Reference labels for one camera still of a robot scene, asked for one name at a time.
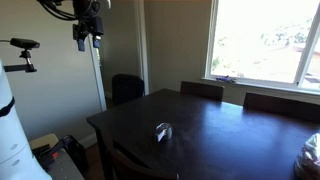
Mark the black external camera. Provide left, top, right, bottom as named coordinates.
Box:
left=9, top=37, right=41, bottom=50

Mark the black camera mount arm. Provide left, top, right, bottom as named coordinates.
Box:
left=3, top=49, right=38, bottom=74

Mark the white door frame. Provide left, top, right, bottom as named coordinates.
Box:
left=87, top=0, right=150, bottom=113

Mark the purple object on sill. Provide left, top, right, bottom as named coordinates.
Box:
left=215, top=75, right=237, bottom=84

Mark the black tool with red button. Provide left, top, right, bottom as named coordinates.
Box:
left=33, top=134, right=89, bottom=174

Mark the dark wooden chair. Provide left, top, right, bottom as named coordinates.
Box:
left=179, top=80, right=225, bottom=102
left=243, top=91, right=320, bottom=123
left=99, top=129, right=179, bottom=180

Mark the grey perforated platform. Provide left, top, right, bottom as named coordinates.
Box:
left=46, top=148, right=84, bottom=180

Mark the white framed window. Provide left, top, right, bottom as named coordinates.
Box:
left=203, top=0, right=320, bottom=93

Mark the cream coloured box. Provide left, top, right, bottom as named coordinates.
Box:
left=29, top=133, right=60, bottom=150

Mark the black office chair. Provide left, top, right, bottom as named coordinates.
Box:
left=111, top=73, right=145, bottom=107

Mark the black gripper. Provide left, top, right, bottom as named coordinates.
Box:
left=72, top=0, right=102, bottom=52

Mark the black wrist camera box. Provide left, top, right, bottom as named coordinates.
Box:
left=89, top=16, right=105, bottom=37

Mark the clear plastic food bag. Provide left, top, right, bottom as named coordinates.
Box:
left=294, top=132, right=320, bottom=180

